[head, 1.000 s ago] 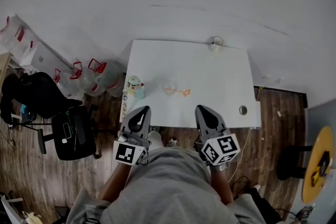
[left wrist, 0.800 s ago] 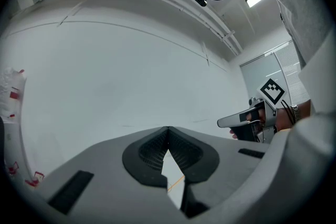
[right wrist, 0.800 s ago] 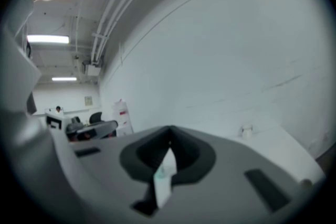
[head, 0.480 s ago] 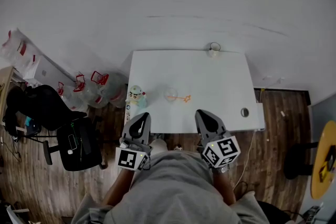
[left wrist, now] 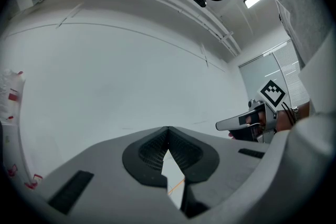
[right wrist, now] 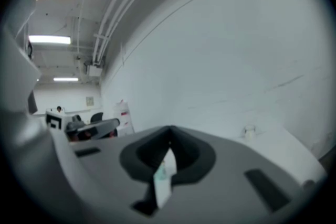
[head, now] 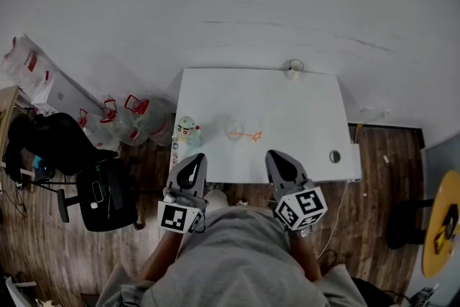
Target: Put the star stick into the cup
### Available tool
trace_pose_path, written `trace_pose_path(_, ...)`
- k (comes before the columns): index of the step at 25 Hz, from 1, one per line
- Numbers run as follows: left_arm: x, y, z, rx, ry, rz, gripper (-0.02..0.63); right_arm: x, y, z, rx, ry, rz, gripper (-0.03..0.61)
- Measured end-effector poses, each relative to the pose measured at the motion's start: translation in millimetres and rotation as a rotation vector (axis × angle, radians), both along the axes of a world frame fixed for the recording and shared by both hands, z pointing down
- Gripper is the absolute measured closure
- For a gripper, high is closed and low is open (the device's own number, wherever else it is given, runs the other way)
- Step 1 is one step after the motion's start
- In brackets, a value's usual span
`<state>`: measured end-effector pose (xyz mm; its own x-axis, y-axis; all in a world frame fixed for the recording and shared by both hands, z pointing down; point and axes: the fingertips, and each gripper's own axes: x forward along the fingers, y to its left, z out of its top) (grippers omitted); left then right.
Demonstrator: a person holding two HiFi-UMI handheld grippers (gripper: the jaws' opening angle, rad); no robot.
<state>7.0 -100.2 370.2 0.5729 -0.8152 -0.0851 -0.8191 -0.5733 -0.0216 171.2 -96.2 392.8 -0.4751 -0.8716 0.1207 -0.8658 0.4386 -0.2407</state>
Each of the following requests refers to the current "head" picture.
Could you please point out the black office chair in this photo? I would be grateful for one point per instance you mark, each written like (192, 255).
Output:
(108, 201)

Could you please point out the dark grey slim case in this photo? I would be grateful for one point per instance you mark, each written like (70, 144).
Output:
(115, 190)

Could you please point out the person's light trousers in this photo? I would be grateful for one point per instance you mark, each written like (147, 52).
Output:
(216, 198)

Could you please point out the black stool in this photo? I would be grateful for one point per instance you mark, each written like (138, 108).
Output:
(406, 223)

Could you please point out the orange stirring stick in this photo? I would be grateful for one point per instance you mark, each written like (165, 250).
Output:
(248, 135)

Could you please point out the cartoon figure bottle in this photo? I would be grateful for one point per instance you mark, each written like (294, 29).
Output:
(187, 134)

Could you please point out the black smartphone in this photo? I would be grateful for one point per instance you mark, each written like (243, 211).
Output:
(97, 191)

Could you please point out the clear glass cup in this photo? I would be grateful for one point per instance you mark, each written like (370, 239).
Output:
(234, 127)

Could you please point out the white table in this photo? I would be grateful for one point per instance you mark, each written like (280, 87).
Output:
(287, 108)

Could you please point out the sticker strip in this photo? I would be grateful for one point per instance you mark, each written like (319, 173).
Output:
(174, 154)

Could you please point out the silver wristwatch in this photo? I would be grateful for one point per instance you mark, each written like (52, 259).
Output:
(302, 233)

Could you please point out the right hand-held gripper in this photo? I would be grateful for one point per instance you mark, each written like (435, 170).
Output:
(303, 206)

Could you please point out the person's right forearm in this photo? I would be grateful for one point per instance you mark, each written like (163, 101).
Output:
(305, 259)

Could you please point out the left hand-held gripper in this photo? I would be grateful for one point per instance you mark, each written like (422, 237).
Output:
(176, 217)

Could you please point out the person's shoe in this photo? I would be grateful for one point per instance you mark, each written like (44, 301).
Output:
(242, 202)

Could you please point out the person's grey shirt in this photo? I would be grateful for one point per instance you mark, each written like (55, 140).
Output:
(230, 262)

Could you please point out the round yellow table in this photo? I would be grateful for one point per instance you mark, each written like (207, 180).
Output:
(442, 226)

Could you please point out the person's left forearm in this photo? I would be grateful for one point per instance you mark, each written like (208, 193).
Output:
(161, 255)

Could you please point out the white drawer cabinet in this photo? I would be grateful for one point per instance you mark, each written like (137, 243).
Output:
(355, 161)

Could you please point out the small white earbud case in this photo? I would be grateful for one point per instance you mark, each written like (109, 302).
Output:
(94, 205)

